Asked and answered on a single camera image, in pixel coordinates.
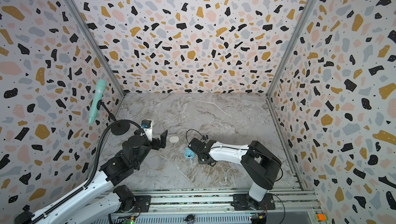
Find black microphone stand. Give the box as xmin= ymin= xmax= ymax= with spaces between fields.
xmin=97 ymin=100 xmax=130 ymax=136

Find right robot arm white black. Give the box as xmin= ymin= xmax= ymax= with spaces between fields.
xmin=188 ymin=138 xmax=282 ymax=211

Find white earbud charging case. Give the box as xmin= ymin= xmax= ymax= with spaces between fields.
xmin=169 ymin=136 xmax=179 ymax=144

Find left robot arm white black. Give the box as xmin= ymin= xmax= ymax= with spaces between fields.
xmin=14 ymin=120 xmax=168 ymax=224

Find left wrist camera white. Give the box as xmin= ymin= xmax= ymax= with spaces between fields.
xmin=141 ymin=120 xmax=153 ymax=142

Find blue earbud charging case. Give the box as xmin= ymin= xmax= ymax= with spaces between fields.
xmin=184 ymin=148 xmax=195 ymax=159

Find orange button box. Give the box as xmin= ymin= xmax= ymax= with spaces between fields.
xmin=316 ymin=214 xmax=328 ymax=222

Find mint green microphone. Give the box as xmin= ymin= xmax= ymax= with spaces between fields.
xmin=88 ymin=79 xmax=107 ymax=125

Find black knob on rail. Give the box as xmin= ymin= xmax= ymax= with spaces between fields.
xmin=184 ymin=214 xmax=195 ymax=224

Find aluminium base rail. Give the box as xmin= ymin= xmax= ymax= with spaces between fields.
xmin=95 ymin=187 xmax=322 ymax=224

